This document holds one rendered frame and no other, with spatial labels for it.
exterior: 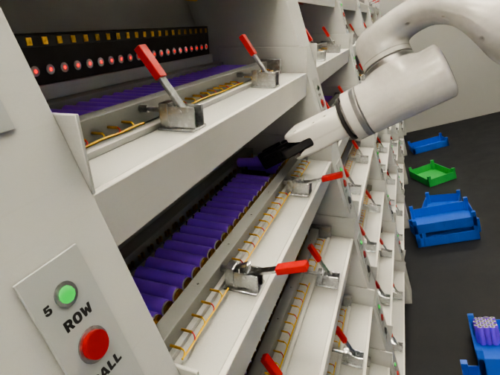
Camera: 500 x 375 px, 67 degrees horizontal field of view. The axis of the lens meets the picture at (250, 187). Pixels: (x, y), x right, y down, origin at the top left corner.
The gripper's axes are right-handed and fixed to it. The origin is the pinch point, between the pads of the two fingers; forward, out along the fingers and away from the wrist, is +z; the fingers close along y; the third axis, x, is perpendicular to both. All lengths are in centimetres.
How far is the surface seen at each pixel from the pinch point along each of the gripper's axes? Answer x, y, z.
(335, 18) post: -21, -83, -10
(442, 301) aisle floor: 102, -83, 2
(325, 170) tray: 8.5, -6.8, -5.4
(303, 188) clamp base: 6.5, 6.1, -4.7
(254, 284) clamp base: 7.0, 32.8, -5.3
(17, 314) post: -7, 55, -9
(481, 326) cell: 95, -57, -11
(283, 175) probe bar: 3.5, 3.5, -1.5
